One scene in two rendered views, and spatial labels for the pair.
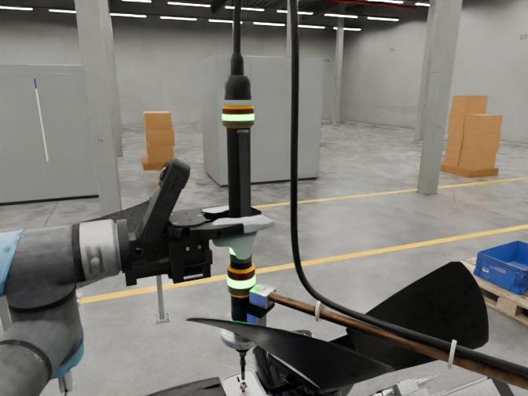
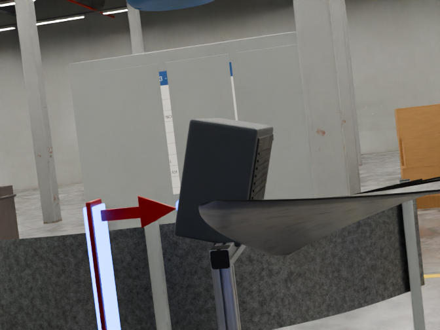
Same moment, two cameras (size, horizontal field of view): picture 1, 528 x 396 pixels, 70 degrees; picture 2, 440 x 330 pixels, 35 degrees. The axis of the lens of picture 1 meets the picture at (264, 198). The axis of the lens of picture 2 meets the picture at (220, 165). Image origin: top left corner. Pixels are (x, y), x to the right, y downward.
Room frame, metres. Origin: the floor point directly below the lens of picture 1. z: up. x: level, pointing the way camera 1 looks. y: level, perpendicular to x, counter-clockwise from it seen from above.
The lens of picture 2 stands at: (0.02, 0.01, 1.23)
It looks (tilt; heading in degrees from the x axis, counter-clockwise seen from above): 3 degrees down; 32
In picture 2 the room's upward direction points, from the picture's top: 7 degrees counter-clockwise
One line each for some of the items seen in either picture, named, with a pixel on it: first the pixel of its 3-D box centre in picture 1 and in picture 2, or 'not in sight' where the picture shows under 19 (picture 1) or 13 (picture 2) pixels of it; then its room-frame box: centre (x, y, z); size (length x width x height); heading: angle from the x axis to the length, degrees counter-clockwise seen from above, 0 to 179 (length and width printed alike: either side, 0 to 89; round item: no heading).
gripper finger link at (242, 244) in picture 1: (243, 239); not in sight; (0.49, 0.03, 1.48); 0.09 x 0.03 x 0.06; 100
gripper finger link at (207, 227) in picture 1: (211, 229); not in sight; (0.48, 0.07, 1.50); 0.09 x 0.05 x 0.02; 100
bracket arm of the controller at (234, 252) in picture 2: not in sight; (232, 245); (0.98, 0.60, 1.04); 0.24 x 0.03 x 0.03; 22
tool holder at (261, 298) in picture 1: (247, 311); not in sight; (0.52, 0.03, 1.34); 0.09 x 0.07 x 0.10; 57
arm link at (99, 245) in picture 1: (102, 250); not in sight; (0.45, 0.21, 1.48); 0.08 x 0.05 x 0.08; 22
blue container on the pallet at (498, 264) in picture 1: (518, 265); not in sight; (2.91, -2.16, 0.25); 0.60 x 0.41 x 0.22; 117
